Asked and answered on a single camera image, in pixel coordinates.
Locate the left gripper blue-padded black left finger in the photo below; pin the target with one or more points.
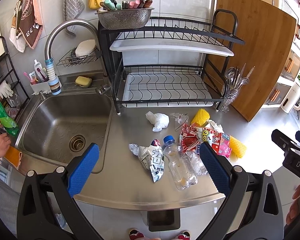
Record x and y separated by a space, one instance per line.
36 218

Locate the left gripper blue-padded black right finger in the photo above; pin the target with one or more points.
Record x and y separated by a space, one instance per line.
263 218

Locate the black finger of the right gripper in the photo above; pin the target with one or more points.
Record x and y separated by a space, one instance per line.
284 142

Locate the pink snack wrapper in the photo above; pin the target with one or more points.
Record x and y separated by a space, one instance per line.
221 144

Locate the clear plastic bottle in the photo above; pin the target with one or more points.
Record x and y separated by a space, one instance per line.
179 164

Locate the red snack bag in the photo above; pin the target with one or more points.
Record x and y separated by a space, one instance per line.
192 137

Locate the white blue bag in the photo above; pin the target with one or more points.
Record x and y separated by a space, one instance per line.
151 157

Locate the metal trash bin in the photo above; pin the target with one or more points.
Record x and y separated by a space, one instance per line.
163 220

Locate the operator right hand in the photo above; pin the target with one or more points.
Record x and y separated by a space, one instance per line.
294 208

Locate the white electric kettle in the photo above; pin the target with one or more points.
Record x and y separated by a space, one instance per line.
292 99

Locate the orange cloth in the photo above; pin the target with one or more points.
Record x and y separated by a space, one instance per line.
14 157

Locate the right red bow slipper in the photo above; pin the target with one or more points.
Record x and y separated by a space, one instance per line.
184 235

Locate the glass cutlery holder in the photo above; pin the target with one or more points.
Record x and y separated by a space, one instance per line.
229 98

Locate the stainless steel sink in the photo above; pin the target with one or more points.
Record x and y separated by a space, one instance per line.
55 129

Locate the yellow foam fruit net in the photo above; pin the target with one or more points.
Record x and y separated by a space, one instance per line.
200 118

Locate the green soda bottle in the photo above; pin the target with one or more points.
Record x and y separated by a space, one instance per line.
7 122

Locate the clear crumpled wrapper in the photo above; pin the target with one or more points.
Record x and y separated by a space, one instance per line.
180 119

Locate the bamboo cutting board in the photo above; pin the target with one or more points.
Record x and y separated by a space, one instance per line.
268 33

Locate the white toothbrush holder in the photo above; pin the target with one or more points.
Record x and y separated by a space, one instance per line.
43 86

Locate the curved steel faucet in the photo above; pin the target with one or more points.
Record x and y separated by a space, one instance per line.
63 43

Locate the white crumpled plastic bag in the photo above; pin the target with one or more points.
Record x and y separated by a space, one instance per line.
158 120

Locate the white rubber glove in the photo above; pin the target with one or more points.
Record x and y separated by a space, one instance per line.
5 90

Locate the black side shelf rack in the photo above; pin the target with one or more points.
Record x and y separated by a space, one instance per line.
9 74

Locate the black two-tier dish rack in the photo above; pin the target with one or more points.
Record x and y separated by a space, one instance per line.
168 62

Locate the brown hanging towel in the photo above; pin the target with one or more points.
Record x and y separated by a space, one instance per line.
27 25

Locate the metal perforated colander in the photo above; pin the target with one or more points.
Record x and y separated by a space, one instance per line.
124 18

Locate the grey striped hanging cloth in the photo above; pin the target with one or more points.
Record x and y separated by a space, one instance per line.
71 9

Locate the wire sink caddy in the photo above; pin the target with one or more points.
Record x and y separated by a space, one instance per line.
71 59

